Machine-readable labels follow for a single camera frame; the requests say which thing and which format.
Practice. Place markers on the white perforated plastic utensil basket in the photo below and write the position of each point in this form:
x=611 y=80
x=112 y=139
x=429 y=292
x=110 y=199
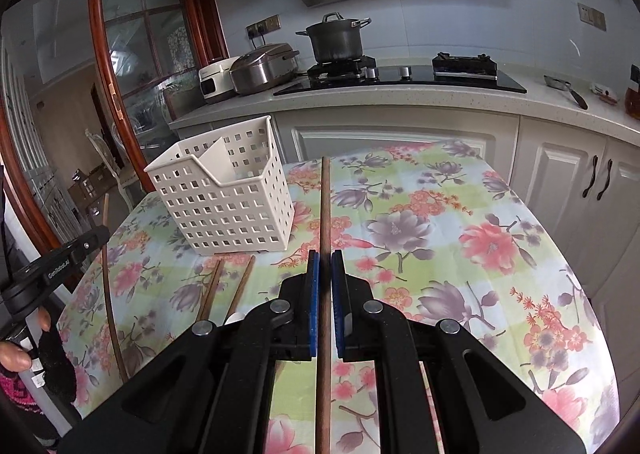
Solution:
x=226 y=189

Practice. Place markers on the small strainer with black handle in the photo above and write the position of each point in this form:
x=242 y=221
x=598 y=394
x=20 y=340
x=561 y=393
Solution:
x=565 y=86

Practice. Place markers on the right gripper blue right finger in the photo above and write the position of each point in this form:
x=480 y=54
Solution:
x=338 y=285

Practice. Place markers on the left human hand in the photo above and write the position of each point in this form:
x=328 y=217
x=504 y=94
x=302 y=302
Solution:
x=13 y=357

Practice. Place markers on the red wooden glass door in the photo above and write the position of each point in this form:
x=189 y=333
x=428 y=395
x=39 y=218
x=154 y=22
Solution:
x=124 y=69

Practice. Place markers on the black gas stove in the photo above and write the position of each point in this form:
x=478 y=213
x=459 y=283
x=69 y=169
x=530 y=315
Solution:
x=472 y=71

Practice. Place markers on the white lower kitchen cabinets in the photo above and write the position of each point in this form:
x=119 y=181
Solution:
x=578 y=172

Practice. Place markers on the floral tablecloth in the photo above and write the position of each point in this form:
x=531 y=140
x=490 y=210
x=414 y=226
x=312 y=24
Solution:
x=489 y=265

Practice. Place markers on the black cooking pot with lid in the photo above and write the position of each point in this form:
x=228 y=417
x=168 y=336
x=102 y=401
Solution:
x=335 y=38

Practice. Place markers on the wall power socket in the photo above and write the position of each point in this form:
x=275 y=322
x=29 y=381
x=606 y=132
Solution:
x=261 y=28

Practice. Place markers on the wall switch plate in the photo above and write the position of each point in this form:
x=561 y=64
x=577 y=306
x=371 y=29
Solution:
x=592 y=16

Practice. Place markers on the white dining chair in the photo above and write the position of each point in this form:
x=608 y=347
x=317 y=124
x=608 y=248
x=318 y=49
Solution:
x=124 y=176

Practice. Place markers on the pink knitted sleeve forearm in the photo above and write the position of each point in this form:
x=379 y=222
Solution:
x=27 y=411

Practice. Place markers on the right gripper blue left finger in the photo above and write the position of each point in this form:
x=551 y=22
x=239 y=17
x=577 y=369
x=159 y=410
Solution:
x=312 y=285

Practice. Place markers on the silver rice cooker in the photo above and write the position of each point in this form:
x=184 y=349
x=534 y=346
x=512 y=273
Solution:
x=263 y=68

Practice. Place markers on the white kitchen appliance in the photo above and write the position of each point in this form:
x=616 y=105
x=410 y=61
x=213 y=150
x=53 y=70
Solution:
x=215 y=80

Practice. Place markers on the brown wooden chopstick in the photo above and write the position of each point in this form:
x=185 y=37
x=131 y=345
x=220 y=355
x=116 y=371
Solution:
x=233 y=307
x=110 y=320
x=210 y=292
x=323 y=387

